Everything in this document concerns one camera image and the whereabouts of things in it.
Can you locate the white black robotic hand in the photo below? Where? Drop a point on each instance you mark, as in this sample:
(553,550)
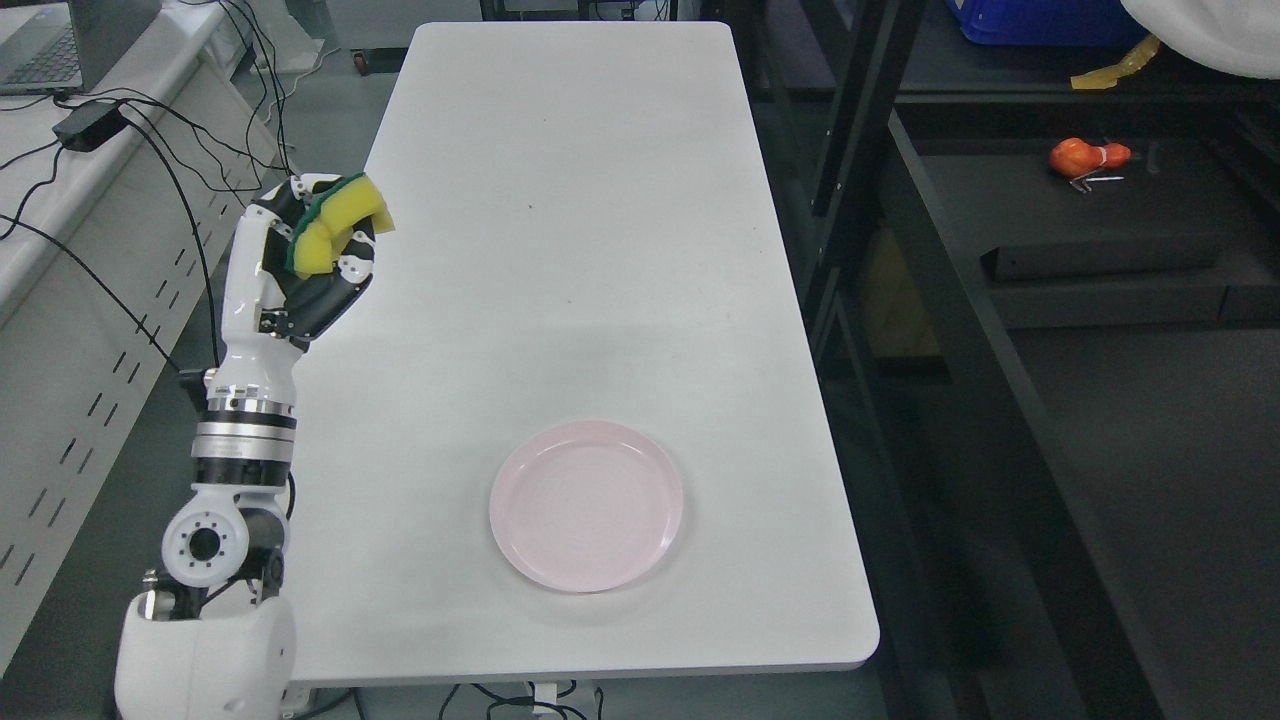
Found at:
(269,316)

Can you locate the green yellow sponge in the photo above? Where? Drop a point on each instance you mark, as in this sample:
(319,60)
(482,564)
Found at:
(330,222)

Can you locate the dark metal shelf rack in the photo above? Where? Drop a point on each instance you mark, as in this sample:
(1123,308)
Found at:
(1054,399)

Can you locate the white perforated side desk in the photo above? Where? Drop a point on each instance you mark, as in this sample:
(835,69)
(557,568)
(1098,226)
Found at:
(101,275)

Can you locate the black power adapter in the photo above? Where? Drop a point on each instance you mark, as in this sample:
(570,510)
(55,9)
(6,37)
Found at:
(89,126)

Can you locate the grey laptop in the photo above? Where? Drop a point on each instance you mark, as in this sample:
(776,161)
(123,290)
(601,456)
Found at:
(67,46)

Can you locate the pink round plate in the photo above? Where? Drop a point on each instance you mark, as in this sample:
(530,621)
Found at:
(586,507)

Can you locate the blue plastic bin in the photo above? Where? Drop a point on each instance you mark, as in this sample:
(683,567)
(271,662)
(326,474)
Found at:
(1046,23)

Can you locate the orange gourd toy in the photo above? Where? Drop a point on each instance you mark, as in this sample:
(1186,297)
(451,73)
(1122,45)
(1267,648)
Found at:
(1074,157)

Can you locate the yellow tape strip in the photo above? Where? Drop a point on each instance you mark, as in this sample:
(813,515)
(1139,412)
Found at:
(1133,62)

